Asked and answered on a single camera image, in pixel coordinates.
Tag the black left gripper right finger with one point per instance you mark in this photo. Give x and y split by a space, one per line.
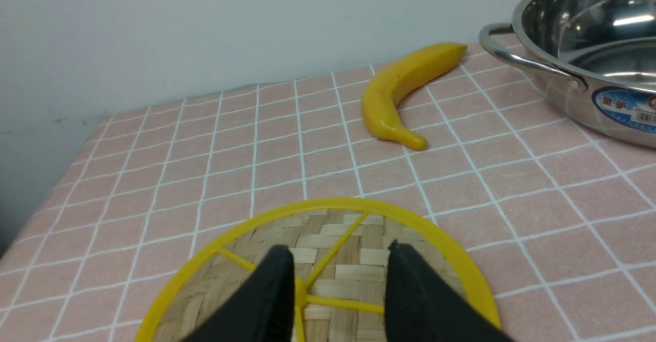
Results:
420 306

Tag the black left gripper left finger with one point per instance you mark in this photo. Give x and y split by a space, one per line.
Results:
262 308

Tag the yellow woven bamboo steamer lid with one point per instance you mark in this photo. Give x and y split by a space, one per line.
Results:
340 249

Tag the stainless steel pot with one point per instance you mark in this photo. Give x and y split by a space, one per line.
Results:
593 59

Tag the pink checkered tablecloth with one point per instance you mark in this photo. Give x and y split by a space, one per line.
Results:
545 225

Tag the yellow plastic banana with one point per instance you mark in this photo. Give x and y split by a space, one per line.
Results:
398 80

